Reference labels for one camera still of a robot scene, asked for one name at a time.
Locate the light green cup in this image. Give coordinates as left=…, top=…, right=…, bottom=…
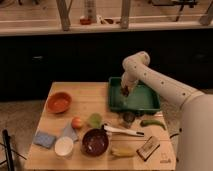
left=88, top=113, right=102, bottom=128

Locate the dark red grape bunch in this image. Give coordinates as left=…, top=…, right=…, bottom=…
left=121, top=86, right=130, bottom=97

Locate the green plastic tray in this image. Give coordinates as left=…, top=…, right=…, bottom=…
left=108, top=77, right=160, bottom=115

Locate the white cup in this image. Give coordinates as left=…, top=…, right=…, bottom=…
left=54, top=136, right=74, bottom=157

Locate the brown wooden box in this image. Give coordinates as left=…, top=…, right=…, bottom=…
left=137, top=136, right=160, bottom=161

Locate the black tripod stand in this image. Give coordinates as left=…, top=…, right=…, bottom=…
left=0, top=129, right=26, bottom=171

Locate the green chili pepper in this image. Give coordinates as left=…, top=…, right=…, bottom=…
left=140, top=120, right=166, bottom=130

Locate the blue sponge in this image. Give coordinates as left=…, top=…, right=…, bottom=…
left=33, top=131, right=56, bottom=149

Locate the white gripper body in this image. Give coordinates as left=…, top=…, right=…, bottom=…
left=121, top=72, right=138, bottom=92

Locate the red object on shelf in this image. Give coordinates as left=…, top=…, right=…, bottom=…
left=79, top=16, right=92, bottom=25

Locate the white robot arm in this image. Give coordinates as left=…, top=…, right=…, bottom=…
left=121, top=51, right=213, bottom=171

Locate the white handled kitchen tool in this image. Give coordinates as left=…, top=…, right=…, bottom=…
left=102, top=125, right=144, bottom=137

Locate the red yellow apple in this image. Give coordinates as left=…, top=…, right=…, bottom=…
left=71, top=117, right=83, bottom=129

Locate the yellow banana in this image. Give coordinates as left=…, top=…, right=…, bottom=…
left=111, top=147, right=136, bottom=157

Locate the orange ceramic bowl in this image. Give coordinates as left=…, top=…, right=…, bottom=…
left=46, top=92, right=72, bottom=114

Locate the dark avocado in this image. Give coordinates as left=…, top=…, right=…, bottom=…
left=123, top=112, right=136, bottom=128

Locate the dark red bowl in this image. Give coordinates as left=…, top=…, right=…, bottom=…
left=81, top=129, right=109, bottom=157

